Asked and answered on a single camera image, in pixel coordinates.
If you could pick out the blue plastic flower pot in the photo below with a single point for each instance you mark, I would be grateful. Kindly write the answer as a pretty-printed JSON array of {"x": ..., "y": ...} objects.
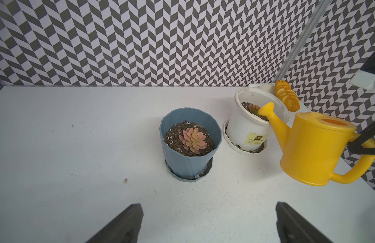
[{"x": 184, "y": 164}]

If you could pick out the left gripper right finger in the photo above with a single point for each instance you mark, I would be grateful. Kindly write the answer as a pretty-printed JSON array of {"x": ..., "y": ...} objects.
[{"x": 294, "y": 228}]

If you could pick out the white plastic flower pot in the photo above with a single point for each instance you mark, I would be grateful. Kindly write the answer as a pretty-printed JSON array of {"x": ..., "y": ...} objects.
[{"x": 247, "y": 133}]

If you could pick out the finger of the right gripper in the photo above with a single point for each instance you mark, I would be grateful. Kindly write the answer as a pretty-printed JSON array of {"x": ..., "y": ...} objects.
[{"x": 358, "y": 146}]

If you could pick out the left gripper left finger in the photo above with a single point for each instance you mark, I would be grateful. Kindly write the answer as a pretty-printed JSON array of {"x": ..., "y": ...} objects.
[{"x": 124, "y": 228}]

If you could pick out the white round plate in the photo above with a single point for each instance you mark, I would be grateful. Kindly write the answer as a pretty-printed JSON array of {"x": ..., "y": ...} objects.
[{"x": 270, "y": 88}]

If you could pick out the yellow plastic watering can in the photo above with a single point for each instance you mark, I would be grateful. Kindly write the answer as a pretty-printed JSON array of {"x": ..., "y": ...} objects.
[{"x": 313, "y": 146}]

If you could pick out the pink succulent plant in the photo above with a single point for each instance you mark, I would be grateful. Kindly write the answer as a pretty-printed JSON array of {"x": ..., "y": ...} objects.
[{"x": 193, "y": 140}]

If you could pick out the green red succulent plant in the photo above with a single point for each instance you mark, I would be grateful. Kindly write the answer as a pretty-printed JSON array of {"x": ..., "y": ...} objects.
[{"x": 253, "y": 109}]

